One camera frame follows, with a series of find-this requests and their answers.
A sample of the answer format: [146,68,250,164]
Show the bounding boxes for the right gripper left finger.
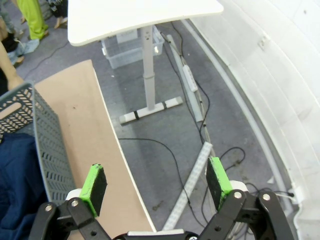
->
[29,163,111,240]

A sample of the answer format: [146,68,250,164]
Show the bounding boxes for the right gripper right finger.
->
[199,156,296,240]

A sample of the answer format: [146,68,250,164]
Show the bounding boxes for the navy blue garment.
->
[0,132,55,240]

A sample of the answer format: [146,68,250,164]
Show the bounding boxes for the person's left forearm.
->
[0,39,20,78]

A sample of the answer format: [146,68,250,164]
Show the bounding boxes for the person's left hand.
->
[7,74,25,96]

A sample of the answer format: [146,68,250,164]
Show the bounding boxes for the perforated aluminium strip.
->
[162,141,213,231]

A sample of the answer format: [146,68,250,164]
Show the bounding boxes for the grey plastic lattice basket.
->
[0,81,77,203]

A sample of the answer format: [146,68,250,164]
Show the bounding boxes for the white power strip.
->
[182,65,198,93]

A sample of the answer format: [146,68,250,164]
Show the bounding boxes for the clear plastic storage box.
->
[101,24,166,70]

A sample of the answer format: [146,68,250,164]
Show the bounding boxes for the pale blue jeans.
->
[0,4,40,55]

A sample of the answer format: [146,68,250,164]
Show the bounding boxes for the white table with grey leg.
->
[67,0,225,126]

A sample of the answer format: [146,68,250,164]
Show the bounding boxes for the green trousers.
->
[16,0,50,41]

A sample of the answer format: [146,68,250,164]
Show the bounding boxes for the black star print trousers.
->
[47,0,69,20]

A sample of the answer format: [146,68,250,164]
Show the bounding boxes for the black floor cable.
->
[117,137,193,211]
[171,21,212,145]

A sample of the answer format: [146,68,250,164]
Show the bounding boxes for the white floor cable duct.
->
[166,34,205,123]

